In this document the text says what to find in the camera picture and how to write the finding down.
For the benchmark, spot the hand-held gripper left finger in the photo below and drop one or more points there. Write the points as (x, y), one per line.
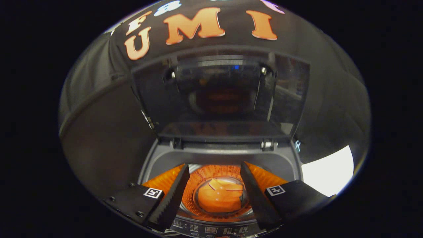
(175, 198)

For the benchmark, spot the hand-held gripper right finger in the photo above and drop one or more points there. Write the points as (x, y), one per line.
(257, 201)

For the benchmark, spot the yellow polo shirt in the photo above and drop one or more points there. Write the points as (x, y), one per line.
(219, 196)

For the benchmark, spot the dark grey washing machine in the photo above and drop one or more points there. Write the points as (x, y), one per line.
(218, 157)

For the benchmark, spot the washing machine glass lid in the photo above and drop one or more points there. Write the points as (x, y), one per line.
(218, 99)

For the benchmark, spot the light blue clip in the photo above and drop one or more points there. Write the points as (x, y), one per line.
(297, 145)

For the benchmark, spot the white board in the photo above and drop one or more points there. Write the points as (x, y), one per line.
(327, 172)

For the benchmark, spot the black backdrop cloth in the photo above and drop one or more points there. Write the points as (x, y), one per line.
(330, 99)

